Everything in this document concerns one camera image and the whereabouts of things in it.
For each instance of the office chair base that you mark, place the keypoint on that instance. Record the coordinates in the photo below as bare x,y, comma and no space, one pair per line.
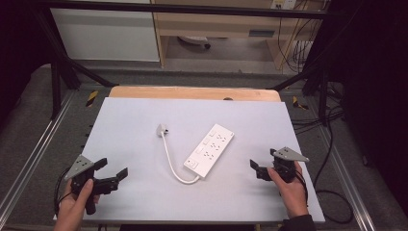
195,40

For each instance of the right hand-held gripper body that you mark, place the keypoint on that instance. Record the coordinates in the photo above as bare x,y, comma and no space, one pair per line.
286,162

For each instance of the white plug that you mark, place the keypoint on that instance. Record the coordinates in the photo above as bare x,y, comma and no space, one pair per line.
161,129

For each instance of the white power strip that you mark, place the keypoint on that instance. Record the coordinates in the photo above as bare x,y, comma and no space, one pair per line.
209,150

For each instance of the person's right hand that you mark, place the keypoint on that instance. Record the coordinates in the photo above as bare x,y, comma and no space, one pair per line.
290,192

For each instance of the wooden table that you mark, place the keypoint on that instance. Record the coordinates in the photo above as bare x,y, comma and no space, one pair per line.
192,93

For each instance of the black metal frame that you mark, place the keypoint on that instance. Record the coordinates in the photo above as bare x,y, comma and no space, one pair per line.
179,9

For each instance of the yellow black floor tape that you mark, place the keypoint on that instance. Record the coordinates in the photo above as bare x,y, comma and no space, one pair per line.
299,103
92,98

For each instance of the white cabinet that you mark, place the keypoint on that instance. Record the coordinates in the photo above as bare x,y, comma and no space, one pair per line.
106,35

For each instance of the white wall outlet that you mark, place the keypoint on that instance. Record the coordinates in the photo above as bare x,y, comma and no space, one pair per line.
283,4

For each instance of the aluminium rail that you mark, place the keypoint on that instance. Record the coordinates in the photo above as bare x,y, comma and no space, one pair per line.
346,179
35,150

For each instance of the person's left hand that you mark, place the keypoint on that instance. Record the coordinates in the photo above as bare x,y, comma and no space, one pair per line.
73,208

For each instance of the light wooden desk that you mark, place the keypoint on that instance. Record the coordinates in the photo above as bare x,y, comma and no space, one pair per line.
221,22

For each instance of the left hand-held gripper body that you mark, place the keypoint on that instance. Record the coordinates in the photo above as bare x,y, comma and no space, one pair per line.
84,174

